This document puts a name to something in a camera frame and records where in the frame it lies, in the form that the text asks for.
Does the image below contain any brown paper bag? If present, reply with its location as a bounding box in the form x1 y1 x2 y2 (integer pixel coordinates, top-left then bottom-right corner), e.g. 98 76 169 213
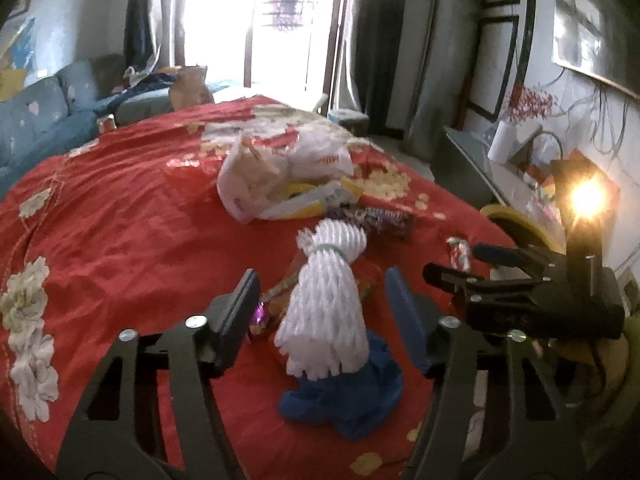
169 64 215 111

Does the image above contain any dark candy wrapper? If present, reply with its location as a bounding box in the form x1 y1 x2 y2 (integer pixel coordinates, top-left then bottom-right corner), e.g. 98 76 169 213
342 206 417 242

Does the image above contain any teal storage box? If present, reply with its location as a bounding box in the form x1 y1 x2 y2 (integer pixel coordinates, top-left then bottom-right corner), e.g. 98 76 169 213
326 108 372 137

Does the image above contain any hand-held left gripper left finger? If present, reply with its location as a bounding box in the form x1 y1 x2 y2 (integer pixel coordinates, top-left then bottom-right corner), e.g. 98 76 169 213
55 268 262 480

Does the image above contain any red painted canvas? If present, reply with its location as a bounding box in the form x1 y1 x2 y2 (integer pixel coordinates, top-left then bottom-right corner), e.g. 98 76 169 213
525 150 622 233

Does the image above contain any black wall frame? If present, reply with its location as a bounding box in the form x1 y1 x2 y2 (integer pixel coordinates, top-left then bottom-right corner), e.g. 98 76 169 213
464 0 538 122

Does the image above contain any grey curtain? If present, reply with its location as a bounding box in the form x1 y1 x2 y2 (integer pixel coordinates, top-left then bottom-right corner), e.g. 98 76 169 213
404 0 483 163

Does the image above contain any round table mirror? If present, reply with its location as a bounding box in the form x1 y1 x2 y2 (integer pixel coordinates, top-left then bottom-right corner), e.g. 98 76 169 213
529 130 565 172

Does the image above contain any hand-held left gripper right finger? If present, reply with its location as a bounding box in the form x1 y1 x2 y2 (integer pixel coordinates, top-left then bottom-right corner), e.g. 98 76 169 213
384 266 587 480

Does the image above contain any yellow white snack wrapper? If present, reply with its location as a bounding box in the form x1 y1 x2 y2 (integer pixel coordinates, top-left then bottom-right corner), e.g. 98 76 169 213
257 181 363 221

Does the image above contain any dark glass-top desk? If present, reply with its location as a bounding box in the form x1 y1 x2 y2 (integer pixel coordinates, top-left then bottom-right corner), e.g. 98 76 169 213
442 125 556 221

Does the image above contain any white foam fruit net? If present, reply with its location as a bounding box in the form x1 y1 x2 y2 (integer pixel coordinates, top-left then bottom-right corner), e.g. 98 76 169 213
274 218 370 380

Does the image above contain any blue sofa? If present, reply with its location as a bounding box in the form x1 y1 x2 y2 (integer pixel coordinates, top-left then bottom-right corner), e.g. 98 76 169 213
0 54 173 198

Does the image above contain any yellow trash bin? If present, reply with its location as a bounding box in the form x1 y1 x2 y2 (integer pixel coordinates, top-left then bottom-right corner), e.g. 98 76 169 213
479 204 566 257

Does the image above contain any glass balcony door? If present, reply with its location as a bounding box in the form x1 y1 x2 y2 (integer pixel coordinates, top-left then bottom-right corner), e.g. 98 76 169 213
172 0 353 98

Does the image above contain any blue crumpled cloth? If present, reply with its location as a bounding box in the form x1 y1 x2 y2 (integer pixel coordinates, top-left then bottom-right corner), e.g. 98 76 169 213
278 332 404 442

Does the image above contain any white plastic bag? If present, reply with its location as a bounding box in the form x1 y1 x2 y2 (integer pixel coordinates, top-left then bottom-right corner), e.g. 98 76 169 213
216 121 355 224

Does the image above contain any red floral bedspread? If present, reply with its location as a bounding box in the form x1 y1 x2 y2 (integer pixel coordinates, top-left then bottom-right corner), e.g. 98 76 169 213
0 94 523 480

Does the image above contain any dark curtain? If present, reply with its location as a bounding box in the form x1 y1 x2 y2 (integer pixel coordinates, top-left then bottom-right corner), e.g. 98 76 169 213
344 0 417 131

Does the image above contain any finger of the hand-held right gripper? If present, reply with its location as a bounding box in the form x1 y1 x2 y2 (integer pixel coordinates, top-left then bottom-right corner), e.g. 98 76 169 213
472 241 552 274
422 261 507 307

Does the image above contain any wall poster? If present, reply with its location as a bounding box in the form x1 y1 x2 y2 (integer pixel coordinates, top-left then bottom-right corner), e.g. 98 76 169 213
0 0 40 103

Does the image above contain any red white candy wrapper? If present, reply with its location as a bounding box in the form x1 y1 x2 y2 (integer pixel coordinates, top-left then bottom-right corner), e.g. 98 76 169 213
446 236 472 275

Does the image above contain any white toilet paper roll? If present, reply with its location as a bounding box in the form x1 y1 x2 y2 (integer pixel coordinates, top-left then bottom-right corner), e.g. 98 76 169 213
488 121 517 164

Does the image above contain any purple gold candy wrapper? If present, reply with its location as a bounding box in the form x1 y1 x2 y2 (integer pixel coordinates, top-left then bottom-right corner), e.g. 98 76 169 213
249 274 302 337

